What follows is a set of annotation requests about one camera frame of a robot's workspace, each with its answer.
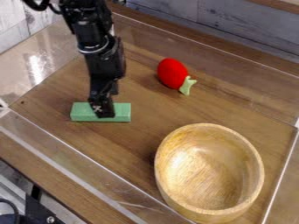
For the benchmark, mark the black clamp with cable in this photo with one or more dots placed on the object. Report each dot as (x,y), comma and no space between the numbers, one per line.
(28,210)

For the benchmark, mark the red plush strawberry toy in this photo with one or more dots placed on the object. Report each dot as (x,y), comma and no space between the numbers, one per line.
(174,75)

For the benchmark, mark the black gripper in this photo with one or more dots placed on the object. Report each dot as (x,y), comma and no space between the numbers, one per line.
(107,68)

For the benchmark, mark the clear acrylic enclosure wall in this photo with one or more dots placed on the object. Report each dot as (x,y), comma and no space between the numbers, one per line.
(96,165)

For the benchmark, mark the brown wooden bowl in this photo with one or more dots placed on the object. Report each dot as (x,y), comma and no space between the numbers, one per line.
(208,173)

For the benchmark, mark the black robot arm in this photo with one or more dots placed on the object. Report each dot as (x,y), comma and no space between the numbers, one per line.
(88,18)

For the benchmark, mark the green rectangular block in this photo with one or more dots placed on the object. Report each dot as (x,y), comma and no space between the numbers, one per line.
(82,113)

